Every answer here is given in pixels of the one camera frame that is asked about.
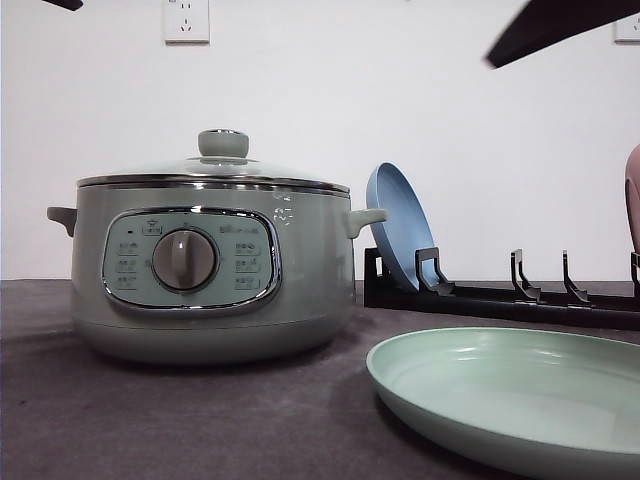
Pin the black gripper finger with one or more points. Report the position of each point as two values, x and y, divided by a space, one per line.
69 4
543 22

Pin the glass steamer lid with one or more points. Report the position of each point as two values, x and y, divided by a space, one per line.
223 165

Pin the green plate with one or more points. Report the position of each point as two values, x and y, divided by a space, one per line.
562 404

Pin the pink plate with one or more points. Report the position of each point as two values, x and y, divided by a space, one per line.
632 195

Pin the blue plate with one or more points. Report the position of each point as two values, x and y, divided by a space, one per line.
408 225

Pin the green electric steamer pot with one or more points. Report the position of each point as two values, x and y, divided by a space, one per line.
212 268

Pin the black dish rack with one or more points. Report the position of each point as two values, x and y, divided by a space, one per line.
576 307

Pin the grey table cloth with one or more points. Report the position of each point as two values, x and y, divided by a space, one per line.
70 409

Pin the white wall socket right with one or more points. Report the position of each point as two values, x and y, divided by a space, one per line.
627 31

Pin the white wall socket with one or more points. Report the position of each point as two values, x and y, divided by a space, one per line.
187 22
627 31

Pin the white wall socket left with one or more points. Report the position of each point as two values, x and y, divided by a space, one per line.
187 22

